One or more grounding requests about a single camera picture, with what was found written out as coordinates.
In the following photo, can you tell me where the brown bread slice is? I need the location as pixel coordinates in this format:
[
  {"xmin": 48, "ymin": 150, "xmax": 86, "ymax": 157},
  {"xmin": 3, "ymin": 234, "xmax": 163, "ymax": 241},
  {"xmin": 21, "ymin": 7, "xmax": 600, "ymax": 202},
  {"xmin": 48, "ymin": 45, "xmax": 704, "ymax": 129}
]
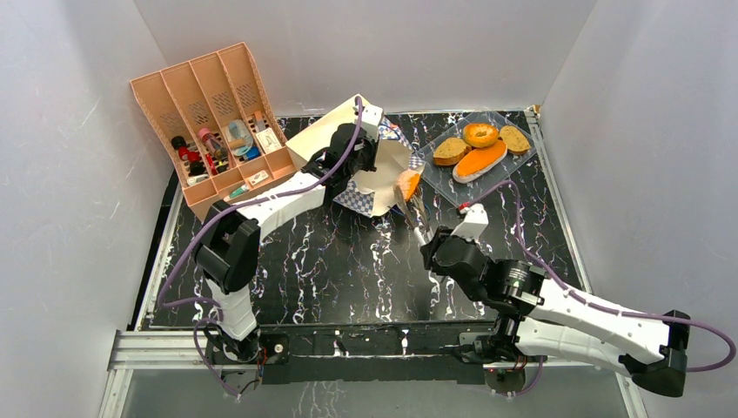
[{"xmin": 433, "ymin": 137, "xmax": 472, "ymax": 166}]

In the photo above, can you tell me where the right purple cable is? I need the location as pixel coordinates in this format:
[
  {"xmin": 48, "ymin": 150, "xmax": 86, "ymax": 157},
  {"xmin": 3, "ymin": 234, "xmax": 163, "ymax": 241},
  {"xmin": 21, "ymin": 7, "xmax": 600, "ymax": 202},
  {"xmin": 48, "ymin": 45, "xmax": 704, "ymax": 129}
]
[{"xmin": 458, "ymin": 179, "xmax": 738, "ymax": 399}]

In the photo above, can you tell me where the light blue tape dispenser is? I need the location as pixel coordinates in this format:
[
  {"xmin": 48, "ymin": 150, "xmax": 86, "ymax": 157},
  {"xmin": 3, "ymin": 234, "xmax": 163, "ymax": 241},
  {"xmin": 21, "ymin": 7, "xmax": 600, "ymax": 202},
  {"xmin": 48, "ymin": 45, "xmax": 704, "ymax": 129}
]
[{"xmin": 225, "ymin": 118, "xmax": 253, "ymax": 157}]

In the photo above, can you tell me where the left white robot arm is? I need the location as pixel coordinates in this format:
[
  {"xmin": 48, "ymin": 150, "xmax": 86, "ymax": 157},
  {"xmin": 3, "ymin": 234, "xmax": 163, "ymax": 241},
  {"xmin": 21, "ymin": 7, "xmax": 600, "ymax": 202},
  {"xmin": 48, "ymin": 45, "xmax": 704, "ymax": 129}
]
[{"xmin": 194, "ymin": 123, "xmax": 379, "ymax": 362}]

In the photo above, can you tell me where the round speckled bread slice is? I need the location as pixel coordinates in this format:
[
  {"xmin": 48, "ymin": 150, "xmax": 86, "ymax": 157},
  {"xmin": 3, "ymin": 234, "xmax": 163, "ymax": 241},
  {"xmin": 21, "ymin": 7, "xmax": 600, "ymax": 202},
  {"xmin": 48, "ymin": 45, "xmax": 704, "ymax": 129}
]
[{"xmin": 500, "ymin": 125, "xmax": 531, "ymax": 155}]

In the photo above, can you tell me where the black red toy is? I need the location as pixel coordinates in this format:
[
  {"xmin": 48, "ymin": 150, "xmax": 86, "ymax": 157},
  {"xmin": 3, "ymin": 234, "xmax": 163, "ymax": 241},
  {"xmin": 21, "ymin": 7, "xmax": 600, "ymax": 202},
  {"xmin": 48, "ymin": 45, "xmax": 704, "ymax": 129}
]
[{"xmin": 171, "ymin": 136, "xmax": 206, "ymax": 177}]

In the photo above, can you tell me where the fake donut bread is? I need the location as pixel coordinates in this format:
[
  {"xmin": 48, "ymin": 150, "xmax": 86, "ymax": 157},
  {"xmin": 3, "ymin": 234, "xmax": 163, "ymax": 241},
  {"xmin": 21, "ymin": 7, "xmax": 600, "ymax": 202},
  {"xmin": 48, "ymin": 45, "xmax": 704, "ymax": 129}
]
[{"xmin": 462, "ymin": 123, "xmax": 500, "ymax": 148}]

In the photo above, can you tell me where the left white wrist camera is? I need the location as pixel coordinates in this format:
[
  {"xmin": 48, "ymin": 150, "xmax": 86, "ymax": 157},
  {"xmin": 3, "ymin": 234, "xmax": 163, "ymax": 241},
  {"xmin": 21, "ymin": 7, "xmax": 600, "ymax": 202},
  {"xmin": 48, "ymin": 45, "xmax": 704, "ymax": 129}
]
[{"xmin": 353, "ymin": 95, "xmax": 384, "ymax": 143}]

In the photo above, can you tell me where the aluminium frame rail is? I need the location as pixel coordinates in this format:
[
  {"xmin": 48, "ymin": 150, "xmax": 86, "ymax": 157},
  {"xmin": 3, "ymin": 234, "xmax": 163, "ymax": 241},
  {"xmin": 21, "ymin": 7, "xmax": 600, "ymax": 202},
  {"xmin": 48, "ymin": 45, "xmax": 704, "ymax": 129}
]
[{"xmin": 99, "ymin": 324, "xmax": 647, "ymax": 417}]

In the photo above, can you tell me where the peach desk organizer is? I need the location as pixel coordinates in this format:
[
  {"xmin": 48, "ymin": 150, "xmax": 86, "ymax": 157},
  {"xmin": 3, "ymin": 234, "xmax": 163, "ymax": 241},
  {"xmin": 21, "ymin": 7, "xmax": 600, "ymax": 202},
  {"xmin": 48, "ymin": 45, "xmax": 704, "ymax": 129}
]
[{"xmin": 130, "ymin": 43, "xmax": 296, "ymax": 219}]

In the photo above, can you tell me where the green white tube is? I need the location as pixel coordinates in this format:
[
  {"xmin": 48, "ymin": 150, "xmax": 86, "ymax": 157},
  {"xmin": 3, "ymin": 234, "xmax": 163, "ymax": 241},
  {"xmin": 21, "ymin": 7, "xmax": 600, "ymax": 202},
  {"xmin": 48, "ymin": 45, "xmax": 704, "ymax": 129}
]
[{"xmin": 225, "ymin": 184, "xmax": 249, "ymax": 201}]

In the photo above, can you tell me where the orange fake bread loaf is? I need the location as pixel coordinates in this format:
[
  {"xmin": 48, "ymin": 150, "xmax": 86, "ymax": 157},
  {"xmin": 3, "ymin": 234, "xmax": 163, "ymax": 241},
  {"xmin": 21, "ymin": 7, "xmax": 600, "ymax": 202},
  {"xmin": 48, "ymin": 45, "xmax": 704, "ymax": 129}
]
[{"xmin": 452, "ymin": 141, "xmax": 507, "ymax": 184}]

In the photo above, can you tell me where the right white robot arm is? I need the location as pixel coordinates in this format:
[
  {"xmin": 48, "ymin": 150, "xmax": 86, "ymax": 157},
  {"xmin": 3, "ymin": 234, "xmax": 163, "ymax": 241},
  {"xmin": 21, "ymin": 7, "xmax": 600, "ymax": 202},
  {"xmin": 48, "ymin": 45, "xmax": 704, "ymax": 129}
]
[{"xmin": 419, "ymin": 227, "xmax": 689, "ymax": 398}]

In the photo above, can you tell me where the pink capped bottle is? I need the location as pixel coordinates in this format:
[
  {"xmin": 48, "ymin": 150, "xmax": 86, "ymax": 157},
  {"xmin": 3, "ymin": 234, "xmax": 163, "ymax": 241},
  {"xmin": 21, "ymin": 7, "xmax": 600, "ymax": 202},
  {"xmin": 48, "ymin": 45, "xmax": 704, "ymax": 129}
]
[{"xmin": 198, "ymin": 128, "xmax": 229, "ymax": 170}]

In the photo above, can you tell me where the small white box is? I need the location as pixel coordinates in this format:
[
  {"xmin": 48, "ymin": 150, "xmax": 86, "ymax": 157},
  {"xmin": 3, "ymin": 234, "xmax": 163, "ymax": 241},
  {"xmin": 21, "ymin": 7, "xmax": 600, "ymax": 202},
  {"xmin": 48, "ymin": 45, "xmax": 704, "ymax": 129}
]
[{"xmin": 247, "ymin": 170, "xmax": 270, "ymax": 186}]

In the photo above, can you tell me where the orange topped bread slice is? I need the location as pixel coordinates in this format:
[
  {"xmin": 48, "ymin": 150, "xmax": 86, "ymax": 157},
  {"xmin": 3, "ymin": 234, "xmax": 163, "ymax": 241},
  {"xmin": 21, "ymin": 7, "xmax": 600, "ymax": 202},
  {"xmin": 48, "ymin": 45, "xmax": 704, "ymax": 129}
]
[{"xmin": 393, "ymin": 169, "xmax": 421, "ymax": 204}]

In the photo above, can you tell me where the clear plastic tray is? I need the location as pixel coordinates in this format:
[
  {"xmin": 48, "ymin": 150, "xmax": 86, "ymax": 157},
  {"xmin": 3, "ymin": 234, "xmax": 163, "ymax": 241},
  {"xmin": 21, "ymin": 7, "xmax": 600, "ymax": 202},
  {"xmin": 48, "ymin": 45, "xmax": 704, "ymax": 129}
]
[{"xmin": 410, "ymin": 111, "xmax": 537, "ymax": 206}]

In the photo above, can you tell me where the white label card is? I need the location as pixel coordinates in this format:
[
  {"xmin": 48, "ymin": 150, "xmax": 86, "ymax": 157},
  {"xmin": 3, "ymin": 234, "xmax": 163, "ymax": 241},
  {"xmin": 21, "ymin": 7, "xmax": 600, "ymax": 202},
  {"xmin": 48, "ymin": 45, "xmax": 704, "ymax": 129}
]
[{"xmin": 256, "ymin": 127, "xmax": 283, "ymax": 154}]

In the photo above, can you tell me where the checkered paper bag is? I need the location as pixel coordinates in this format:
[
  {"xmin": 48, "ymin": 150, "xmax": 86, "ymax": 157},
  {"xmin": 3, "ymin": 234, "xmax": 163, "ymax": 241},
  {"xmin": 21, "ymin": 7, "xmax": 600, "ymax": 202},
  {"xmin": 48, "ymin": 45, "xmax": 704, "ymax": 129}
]
[{"xmin": 286, "ymin": 93, "xmax": 428, "ymax": 219}]

